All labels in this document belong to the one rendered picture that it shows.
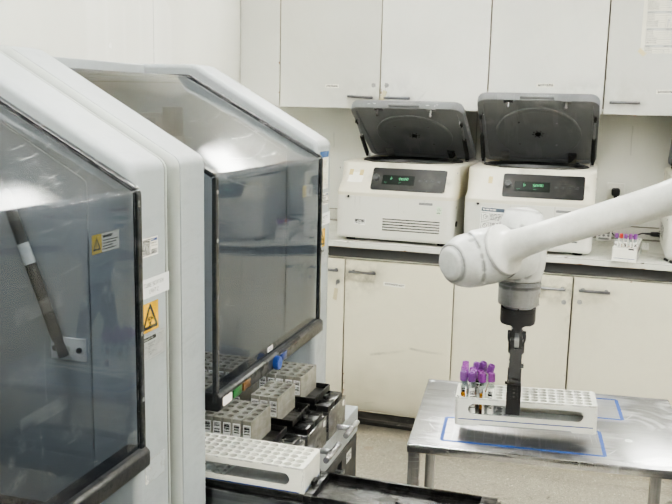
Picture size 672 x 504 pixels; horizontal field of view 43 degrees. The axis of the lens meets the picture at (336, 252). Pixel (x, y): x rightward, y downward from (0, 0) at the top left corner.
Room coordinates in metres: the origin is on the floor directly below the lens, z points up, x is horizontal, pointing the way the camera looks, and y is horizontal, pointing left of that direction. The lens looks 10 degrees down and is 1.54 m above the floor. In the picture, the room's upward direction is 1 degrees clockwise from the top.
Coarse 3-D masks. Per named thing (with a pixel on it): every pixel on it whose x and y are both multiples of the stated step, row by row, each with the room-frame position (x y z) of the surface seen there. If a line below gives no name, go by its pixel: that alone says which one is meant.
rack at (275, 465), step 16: (208, 432) 1.65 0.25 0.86; (208, 448) 1.58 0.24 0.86; (224, 448) 1.57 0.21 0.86; (240, 448) 1.59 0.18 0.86; (256, 448) 1.58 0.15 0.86; (272, 448) 1.59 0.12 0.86; (288, 448) 1.59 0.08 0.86; (304, 448) 1.58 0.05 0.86; (208, 464) 1.58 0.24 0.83; (224, 464) 1.62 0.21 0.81; (240, 464) 1.52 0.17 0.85; (256, 464) 1.51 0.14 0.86; (272, 464) 1.50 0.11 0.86; (288, 464) 1.52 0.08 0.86; (304, 464) 1.51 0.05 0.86; (240, 480) 1.52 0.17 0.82; (256, 480) 1.51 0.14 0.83; (272, 480) 1.56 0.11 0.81; (288, 480) 1.56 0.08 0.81; (304, 480) 1.49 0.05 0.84
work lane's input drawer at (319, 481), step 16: (208, 480) 1.54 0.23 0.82; (320, 480) 1.54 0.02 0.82; (336, 480) 1.57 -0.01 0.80; (352, 480) 1.56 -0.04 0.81; (368, 480) 1.55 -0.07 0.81; (208, 496) 1.52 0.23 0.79; (224, 496) 1.51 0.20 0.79; (240, 496) 1.50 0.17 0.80; (256, 496) 1.49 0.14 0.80; (272, 496) 1.50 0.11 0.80; (288, 496) 1.49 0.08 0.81; (304, 496) 1.48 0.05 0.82; (320, 496) 1.50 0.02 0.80; (336, 496) 1.51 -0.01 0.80; (352, 496) 1.51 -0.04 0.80; (368, 496) 1.51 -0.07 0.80; (384, 496) 1.51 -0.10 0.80; (400, 496) 1.51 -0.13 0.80; (416, 496) 1.51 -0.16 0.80; (432, 496) 1.51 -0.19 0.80; (448, 496) 1.51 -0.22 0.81; (464, 496) 1.50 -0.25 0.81; (480, 496) 1.49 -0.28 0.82
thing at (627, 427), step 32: (448, 384) 2.12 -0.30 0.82; (416, 416) 1.89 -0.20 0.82; (448, 416) 1.89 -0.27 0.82; (608, 416) 1.91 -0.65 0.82; (640, 416) 1.92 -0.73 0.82; (416, 448) 1.72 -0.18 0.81; (448, 448) 1.71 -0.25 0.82; (480, 448) 1.71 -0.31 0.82; (512, 448) 1.71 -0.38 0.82; (544, 448) 1.72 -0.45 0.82; (576, 448) 1.72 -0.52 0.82; (608, 448) 1.72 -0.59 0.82; (640, 448) 1.73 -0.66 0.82; (416, 480) 1.72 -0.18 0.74
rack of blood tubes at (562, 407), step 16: (464, 400) 1.76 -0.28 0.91; (480, 400) 1.75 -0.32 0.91; (496, 400) 1.75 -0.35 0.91; (528, 400) 1.75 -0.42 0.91; (544, 400) 1.75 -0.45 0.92; (560, 400) 1.76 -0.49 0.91; (576, 400) 1.75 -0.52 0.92; (592, 400) 1.74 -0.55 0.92; (464, 416) 1.76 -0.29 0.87; (480, 416) 1.75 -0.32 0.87; (496, 416) 1.75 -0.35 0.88; (512, 416) 1.80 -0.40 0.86; (528, 416) 1.80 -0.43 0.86; (544, 416) 1.80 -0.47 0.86; (560, 416) 1.80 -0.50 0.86; (576, 416) 1.80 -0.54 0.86; (592, 416) 1.71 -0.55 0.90; (576, 432) 1.71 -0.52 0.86; (592, 432) 1.71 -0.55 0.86
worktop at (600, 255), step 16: (336, 224) 4.42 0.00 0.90; (336, 240) 3.90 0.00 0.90; (352, 240) 3.91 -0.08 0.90; (368, 240) 3.92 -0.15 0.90; (384, 240) 3.93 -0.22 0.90; (592, 240) 4.07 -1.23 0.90; (560, 256) 3.61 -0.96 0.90; (576, 256) 3.62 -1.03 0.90; (592, 256) 3.62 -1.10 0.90; (608, 256) 3.63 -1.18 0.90; (640, 256) 3.65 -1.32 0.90; (656, 256) 3.66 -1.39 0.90
